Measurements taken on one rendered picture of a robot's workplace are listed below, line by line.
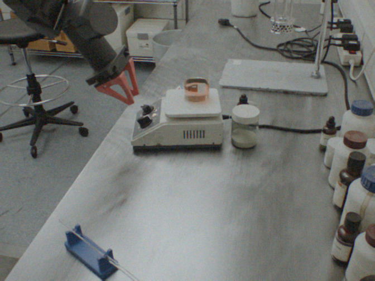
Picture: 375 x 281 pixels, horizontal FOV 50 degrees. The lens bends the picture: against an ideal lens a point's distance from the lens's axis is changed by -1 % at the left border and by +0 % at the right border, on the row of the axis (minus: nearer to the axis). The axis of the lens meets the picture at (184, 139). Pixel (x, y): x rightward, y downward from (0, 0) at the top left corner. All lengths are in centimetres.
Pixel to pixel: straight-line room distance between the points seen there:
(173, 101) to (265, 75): 41
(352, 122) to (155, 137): 40
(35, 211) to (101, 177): 116
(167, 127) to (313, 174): 31
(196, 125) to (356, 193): 36
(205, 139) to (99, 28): 32
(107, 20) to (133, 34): 231
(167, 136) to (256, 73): 45
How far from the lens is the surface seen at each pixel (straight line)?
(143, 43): 305
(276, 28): 115
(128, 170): 83
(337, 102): 112
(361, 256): 61
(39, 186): 210
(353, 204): 66
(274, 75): 122
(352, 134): 78
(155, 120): 87
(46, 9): 77
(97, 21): 73
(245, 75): 121
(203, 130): 85
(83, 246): 68
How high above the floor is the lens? 125
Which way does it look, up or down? 33 degrees down
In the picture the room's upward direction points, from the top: 2 degrees counter-clockwise
